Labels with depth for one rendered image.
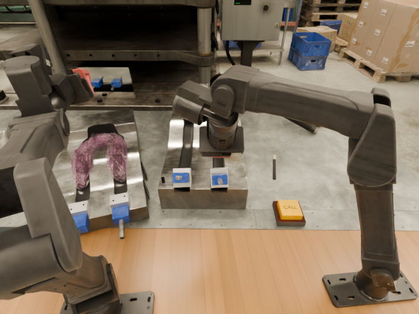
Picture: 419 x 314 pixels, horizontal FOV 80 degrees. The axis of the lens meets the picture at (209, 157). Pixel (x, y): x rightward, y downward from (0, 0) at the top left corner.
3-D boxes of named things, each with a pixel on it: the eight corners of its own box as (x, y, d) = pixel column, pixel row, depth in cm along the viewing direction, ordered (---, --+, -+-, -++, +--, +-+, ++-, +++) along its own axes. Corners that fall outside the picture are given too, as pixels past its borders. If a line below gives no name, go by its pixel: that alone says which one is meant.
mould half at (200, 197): (245, 209, 77) (249, 177, 68) (161, 209, 77) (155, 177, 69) (234, 124, 116) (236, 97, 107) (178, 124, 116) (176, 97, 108)
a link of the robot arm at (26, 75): (-9, 59, 43) (-26, 86, 35) (47, 53, 46) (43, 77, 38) (23, 116, 51) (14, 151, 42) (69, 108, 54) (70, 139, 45)
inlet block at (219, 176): (231, 193, 62) (230, 171, 62) (211, 194, 62) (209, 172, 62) (227, 185, 75) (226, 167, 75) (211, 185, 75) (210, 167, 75)
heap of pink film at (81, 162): (131, 180, 79) (126, 161, 74) (70, 192, 75) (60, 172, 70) (128, 136, 98) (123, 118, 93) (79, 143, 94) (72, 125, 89)
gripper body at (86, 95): (34, 79, 55) (17, 95, 50) (78, 70, 55) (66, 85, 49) (51, 105, 59) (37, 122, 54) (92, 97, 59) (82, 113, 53)
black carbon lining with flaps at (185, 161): (226, 179, 77) (227, 156, 71) (174, 179, 78) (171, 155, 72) (222, 121, 104) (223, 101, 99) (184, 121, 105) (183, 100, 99)
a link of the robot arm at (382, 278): (375, 270, 48) (408, 283, 47) (373, 235, 55) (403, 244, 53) (362, 285, 52) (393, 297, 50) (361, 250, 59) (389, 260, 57)
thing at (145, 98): (217, 116, 137) (217, 104, 132) (-18, 114, 138) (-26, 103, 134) (216, 64, 202) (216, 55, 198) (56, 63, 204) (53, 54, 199)
